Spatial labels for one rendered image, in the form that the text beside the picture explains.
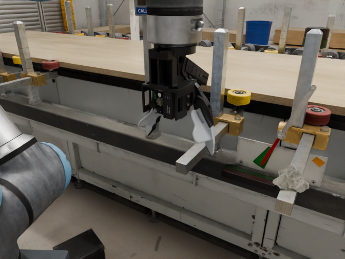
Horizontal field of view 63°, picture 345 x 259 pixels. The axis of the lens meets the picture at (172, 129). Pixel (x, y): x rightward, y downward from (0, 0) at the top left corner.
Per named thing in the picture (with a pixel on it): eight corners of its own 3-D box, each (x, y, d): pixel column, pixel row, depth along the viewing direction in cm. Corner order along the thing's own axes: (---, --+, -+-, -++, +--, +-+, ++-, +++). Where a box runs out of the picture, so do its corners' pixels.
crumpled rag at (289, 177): (306, 197, 54) (309, 187, 53) (270, 186, 58) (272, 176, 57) (312, 174, 61) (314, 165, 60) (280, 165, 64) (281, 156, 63)
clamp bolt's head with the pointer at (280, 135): (262, 170, 89) (287, 134, 81) (255, 166, 90) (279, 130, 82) (264, 167, 91) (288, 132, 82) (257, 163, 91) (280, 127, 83)
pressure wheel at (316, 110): (321, 151, 84) (330, 115, 79) (292, 144, 87) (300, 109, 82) (323, 140, 90) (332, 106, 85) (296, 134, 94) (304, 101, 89)
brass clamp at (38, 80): (37, 87, 137) (35, 76, 134) (19, 82, 143) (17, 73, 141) (48, 84, 141) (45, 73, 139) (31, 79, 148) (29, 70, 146)
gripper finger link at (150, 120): (124, 133, 58) (144, 104, 52) (142, 123, 62) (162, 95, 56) (134, 145, 57) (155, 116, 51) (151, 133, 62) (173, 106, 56)
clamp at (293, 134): (325, 151, 79) (329, 134, 77) (275, 140, 85) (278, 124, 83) (327, 143, 83) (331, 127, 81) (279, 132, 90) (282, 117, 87)
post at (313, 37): (288, 190, 90) (322, 30, 69) (276, 186, 92) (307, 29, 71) (290, 184, 93) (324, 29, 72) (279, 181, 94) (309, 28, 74)
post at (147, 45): (154, 140, 111) (151, 16, 92) (144, 136, 113) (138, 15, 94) (160, 135, 114) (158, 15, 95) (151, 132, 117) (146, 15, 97)
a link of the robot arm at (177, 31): (166, 12, 51) (215, 14, 47) (166, 40, 53) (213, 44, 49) (135, 14, 44) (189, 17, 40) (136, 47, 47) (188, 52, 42)
